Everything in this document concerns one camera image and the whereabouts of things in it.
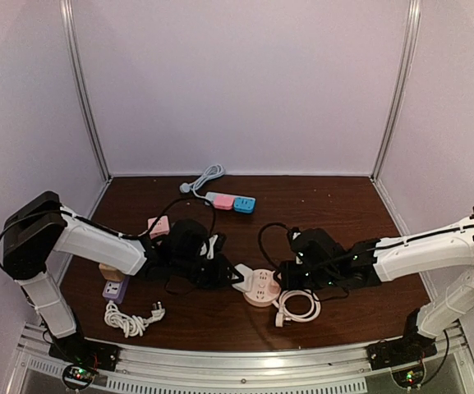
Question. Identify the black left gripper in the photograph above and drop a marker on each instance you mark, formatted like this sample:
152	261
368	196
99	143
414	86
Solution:
219	279

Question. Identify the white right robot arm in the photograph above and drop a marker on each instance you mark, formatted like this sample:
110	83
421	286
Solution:
373	262

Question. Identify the round pink power socket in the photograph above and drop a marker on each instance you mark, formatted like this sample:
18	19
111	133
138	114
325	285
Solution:
261	288

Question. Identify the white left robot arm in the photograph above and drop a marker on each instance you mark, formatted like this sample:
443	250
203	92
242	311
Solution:
45	225

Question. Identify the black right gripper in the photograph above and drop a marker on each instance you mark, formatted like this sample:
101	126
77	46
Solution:
289	281

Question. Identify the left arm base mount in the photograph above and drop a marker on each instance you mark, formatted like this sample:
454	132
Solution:
85	359

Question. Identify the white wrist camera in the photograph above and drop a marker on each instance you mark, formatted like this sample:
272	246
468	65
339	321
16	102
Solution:
207	250
296	247

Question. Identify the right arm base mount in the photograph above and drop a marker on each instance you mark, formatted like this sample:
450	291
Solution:
404	357

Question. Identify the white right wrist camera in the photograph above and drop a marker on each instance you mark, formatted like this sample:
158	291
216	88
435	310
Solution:
296	247

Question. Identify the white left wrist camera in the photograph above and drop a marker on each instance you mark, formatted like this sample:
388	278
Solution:
207	250

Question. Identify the aluminium front rail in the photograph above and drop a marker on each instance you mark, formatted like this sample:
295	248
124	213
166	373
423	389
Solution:
336	369

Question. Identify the beige cube socket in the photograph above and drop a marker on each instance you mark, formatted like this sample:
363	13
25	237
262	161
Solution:
111	274

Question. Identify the pink cube socket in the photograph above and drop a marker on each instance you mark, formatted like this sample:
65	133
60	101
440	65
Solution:
159	227

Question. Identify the purple power strip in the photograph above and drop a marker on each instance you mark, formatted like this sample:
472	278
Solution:
115	291

